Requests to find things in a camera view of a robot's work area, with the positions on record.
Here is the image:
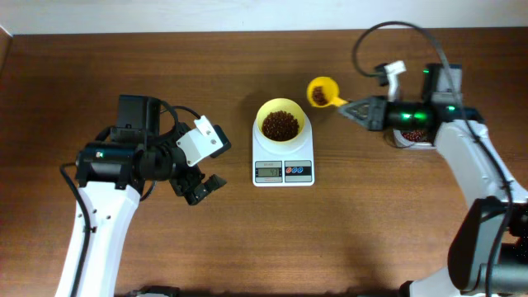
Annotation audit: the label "yellow measuring scoop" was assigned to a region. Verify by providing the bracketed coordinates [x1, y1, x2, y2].
[306, 77, 348, 108]

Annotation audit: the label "yellow plastic bowl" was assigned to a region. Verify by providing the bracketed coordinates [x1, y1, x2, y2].
[256, 98, 306, 144]

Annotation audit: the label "clear plastic bean container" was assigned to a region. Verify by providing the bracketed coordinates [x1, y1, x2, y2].
[393, 130, 435, 150]

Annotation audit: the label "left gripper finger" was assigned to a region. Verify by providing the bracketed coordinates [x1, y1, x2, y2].
[193, 174, 227, 205]
[210, 125, 232, 158]

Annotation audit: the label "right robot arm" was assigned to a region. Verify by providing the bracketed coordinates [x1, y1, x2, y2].
[338, 64, 527, 296]

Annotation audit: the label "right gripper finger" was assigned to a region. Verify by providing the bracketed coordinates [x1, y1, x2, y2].
[339, 97, 370, 110]
[338, 107, 370, 126]

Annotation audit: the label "black cable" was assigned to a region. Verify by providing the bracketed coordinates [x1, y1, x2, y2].
[351, 21, 515, 297]
[59, 100, 203, 297]

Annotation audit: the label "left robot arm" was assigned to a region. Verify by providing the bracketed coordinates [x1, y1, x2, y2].
[56, 95, 231, 296]

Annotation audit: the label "right black cable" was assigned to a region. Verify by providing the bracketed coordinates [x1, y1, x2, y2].
[351, 21, 515, 297]

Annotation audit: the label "left black cable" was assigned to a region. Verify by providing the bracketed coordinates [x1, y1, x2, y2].
[59, 100, 203, 297]

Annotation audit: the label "white digital kitchen scale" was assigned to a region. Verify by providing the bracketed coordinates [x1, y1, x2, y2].
[252, 112, 315, 187]

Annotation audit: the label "red beans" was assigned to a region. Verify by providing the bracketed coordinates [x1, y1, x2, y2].
[260, 85, 434, 143]

